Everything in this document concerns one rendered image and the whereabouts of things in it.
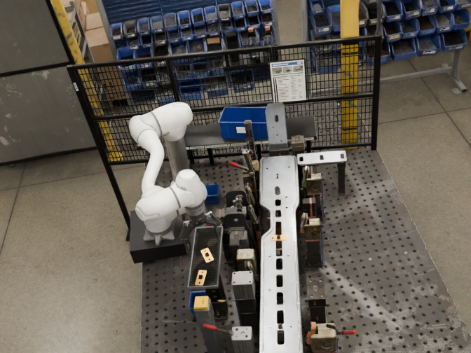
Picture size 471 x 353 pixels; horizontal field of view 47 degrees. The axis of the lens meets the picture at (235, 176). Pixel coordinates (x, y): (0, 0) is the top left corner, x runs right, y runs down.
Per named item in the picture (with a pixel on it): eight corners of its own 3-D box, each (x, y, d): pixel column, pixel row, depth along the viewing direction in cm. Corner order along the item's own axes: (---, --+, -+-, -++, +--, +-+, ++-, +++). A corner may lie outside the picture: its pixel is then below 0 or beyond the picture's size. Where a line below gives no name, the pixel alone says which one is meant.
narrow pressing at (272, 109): (288, 148, 336) (284, 102, 314) (269, 150, 337) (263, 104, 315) (288, 148, 336) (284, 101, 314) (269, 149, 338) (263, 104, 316)
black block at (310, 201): (321, 240, 317) (319, 204, 298) (302, 241, 318) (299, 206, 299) (319, 230, 323) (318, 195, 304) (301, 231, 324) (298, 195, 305)
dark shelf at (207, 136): (317, 140, 338) (317, 136, 336) (174, 150, 349) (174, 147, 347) (315, 119, 355) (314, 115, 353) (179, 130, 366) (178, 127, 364)
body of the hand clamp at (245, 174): (260, 218, 336) (254, 176, 313) (249, 219, 337) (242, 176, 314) (260, 211, 341) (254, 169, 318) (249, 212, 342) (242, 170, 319)
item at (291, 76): (308, 101, 346) (305, 57, 325) (272, 104, 348) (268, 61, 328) (308, 99, 347) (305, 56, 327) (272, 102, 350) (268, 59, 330)
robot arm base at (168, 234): (142, 246, 317) (140, 241, 313) (147, 218, 333) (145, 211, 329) (173, 245, 316) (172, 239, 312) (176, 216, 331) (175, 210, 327)
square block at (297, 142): (307, 185, 352) (304, 142, 329) (294, 187, 353) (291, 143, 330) (306, 178, 358) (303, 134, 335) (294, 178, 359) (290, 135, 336)
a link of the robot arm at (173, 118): (167, 204, 329) (199, 188, 335) (179, 222, 319) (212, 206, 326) (144, 105, 272) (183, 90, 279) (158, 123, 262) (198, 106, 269)
